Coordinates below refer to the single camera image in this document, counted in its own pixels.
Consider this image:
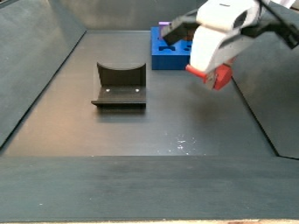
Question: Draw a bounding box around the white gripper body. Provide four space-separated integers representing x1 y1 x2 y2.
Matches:
189 0 263 73

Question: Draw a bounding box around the red three prong object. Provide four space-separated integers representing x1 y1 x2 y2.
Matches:
185 64 232 90

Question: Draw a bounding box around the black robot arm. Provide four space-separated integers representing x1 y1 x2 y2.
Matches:
189 0 299 74

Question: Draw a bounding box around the blue foam shape block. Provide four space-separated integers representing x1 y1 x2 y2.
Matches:
151 26 192 70

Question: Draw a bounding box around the purple rectangular block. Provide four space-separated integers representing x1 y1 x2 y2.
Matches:
159 21 171 37

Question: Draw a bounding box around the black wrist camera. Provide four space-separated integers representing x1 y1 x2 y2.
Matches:
161 10 199 46

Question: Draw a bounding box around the black fixture bracket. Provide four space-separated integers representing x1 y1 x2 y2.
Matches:
90 64 145 108

